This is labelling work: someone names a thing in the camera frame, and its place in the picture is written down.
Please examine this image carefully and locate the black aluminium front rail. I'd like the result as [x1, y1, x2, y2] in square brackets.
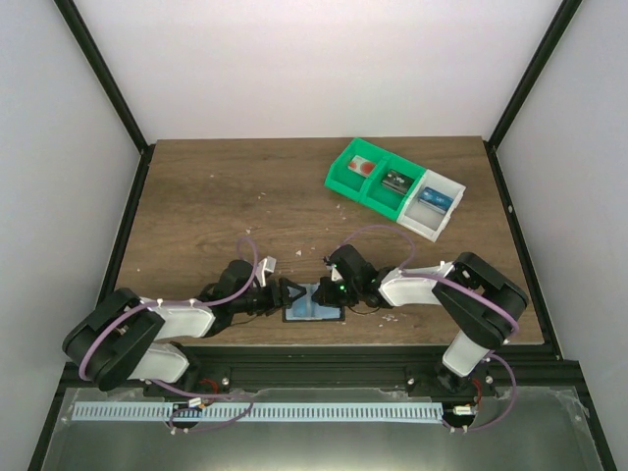
[63, 345, 580, 398]

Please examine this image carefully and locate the light blue slotted cable duct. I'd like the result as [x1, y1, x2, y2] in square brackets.
[71, 401, 444, 424]

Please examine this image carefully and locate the black card holder wallet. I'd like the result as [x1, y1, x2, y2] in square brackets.
[282, 284, 345, 323]

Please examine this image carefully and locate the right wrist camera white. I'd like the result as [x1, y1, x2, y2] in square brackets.
[324, 254, 343, 283]

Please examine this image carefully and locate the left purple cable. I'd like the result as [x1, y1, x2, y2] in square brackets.
[78, 236, 261, 396]

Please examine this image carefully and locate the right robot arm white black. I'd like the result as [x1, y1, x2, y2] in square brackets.
[312, 244, 529, 394]

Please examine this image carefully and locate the blue vip card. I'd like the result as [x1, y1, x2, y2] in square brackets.
[286, 297, 315, 322]

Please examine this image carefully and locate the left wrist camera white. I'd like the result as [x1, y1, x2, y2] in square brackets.
[255, 256, 277, 288]

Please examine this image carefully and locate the left black frame post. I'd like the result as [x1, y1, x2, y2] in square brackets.
[52, 0, 151, 153]

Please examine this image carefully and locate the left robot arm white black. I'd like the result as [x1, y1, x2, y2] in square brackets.
[62, 257, 306, 392]

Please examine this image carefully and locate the right black frame post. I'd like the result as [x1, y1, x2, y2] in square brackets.
[483, 0, 583, 148]

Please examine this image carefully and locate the green bin middle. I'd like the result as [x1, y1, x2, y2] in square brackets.
[360, 154, 427, 221]

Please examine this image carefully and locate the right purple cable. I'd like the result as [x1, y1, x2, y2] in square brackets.
[333, 224, 521, 433]

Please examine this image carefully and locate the white bin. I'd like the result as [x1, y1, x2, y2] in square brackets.
[396, 170, 466, 242]

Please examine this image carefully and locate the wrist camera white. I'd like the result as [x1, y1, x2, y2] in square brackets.
[255, 256, 277, 288]
[324, 254, 343, 283]

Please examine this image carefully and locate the purple cable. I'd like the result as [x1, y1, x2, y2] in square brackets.
[78, 236, 261, 396]
[333, 224, 521, 433]

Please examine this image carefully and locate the green bin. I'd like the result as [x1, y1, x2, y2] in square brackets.
[360, 154, 427, 221]
[325, 137, 392, 202]

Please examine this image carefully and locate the black frame post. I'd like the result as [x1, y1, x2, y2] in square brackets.
[483, 0, 583, 148]
[52, 0, 151, 153]

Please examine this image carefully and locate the black card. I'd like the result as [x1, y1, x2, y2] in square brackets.
[382, 170, 414, 195]

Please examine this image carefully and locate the green bin left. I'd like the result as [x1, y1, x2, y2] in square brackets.
[325, 137, 392, 202]

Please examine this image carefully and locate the red white card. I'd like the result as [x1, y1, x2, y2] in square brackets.
[347, 155, 376, 178]

